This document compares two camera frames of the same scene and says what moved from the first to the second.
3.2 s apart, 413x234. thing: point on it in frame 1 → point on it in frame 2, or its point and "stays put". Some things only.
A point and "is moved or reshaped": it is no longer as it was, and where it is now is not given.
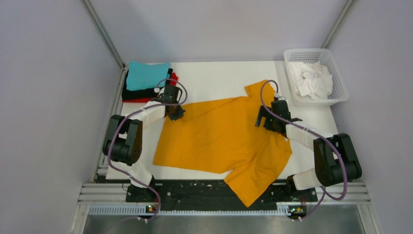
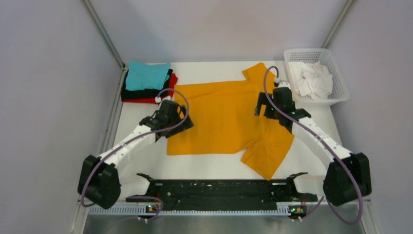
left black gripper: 179,114 → 187,124
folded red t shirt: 173,76 stays put
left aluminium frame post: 107,40 stays put
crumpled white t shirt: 312,80 stays put
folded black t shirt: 141,93 stays put
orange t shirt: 220,136 is moved or reshaped
